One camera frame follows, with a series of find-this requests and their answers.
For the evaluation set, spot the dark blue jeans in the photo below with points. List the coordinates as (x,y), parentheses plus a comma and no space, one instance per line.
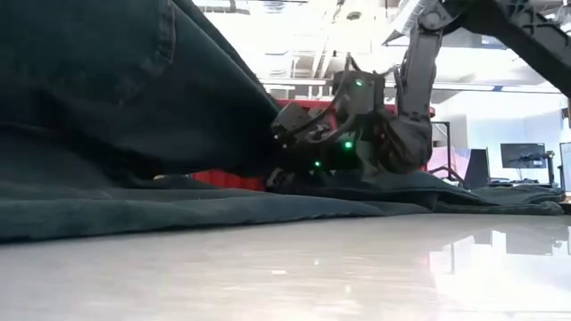
(111,111)

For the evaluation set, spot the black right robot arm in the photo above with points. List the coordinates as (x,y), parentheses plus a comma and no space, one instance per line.
(417,89)

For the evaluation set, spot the red plastic bin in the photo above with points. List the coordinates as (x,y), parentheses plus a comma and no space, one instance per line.
(227,179)

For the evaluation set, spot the black metal stand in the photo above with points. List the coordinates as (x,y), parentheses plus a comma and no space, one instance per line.
(448,147)

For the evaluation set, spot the black chair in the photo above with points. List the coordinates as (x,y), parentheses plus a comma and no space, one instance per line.
(478,167)

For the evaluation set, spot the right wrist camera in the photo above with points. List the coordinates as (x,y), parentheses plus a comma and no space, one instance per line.
(366,96)

